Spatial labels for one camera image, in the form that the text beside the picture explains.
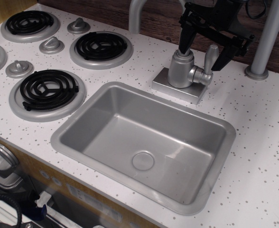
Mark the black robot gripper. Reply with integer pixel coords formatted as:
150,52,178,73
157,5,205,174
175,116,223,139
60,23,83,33
178,0,255,71

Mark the silver faucet lever handle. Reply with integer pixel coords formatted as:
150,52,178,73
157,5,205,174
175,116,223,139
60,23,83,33
188,44,219,86

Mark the grey vertical support pole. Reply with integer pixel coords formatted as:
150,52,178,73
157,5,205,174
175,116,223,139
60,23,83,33
245,0,279,81

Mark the silver toy faucet base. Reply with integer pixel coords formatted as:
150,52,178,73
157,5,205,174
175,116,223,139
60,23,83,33
152,49,208,105

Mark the silver curved faucet spout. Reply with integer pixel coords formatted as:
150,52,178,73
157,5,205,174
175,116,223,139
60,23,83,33
128,0,186,34

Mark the back right stove burner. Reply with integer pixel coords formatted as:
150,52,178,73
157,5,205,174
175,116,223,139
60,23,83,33
69,31,133,70

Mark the grey toy sink basin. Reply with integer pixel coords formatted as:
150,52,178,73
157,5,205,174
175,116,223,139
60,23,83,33
51,82,236,215

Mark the silver stove knob top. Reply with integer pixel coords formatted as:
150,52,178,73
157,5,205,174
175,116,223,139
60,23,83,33
67,18,91,34

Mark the silver stove knob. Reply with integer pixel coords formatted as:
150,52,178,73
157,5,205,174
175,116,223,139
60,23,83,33
67,18,91,34
39,37,65,55
5,60,34,78

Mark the silver stove knob middle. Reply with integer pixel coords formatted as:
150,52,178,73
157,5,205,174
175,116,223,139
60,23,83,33
39,37,65,55

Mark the front right stove burner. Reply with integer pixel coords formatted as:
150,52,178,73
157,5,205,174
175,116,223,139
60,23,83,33
9,70,86,123

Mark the back left stove burner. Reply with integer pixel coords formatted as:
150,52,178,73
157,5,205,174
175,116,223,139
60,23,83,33
0,10,60,43

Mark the silver stove knob lower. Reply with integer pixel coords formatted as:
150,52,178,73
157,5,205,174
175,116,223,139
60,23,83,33
5,60,34,78

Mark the silver round oven dial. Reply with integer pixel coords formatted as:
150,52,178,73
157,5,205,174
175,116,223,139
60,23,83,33
0,143,19,178

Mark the silver oven door handle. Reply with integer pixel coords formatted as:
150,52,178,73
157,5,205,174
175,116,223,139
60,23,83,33
0,173,24,191

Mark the black cable lower left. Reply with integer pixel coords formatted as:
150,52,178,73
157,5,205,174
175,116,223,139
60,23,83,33
0,192,40,228

